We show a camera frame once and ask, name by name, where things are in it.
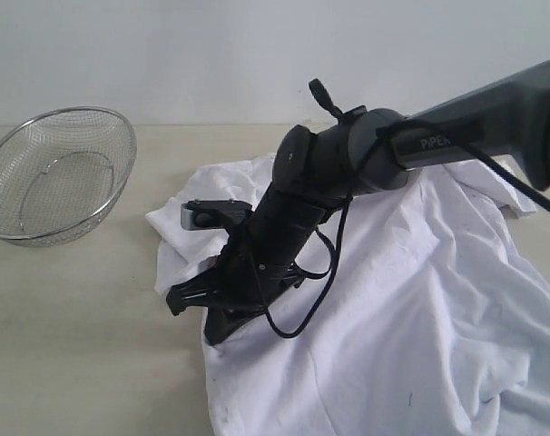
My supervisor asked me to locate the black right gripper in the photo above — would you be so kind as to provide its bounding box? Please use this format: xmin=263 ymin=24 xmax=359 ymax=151
xmin=165 ymin=226 xmax=302 ymax=345

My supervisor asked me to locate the white t-shirt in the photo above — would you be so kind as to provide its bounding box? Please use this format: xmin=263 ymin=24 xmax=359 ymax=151
xmin=145 ymin=154 xmax=550 ymax=436

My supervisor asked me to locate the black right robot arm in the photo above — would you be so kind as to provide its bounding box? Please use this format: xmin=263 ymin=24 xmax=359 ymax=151
xmin=166 ymin=60 xmax=550 ymax=345

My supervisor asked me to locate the metal mesh basket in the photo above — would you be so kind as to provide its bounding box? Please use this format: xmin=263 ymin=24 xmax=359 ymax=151
xmin=0 ymin=106 xmax=137 ymax=247

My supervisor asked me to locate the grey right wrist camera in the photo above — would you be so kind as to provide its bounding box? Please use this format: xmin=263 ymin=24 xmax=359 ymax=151
xmin=181 ymin=199 xmax=252 ymax=232

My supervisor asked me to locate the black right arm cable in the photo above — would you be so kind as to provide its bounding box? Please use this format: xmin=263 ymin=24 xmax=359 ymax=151
xmin=260 ymin=79 xmax=550 ymax=340

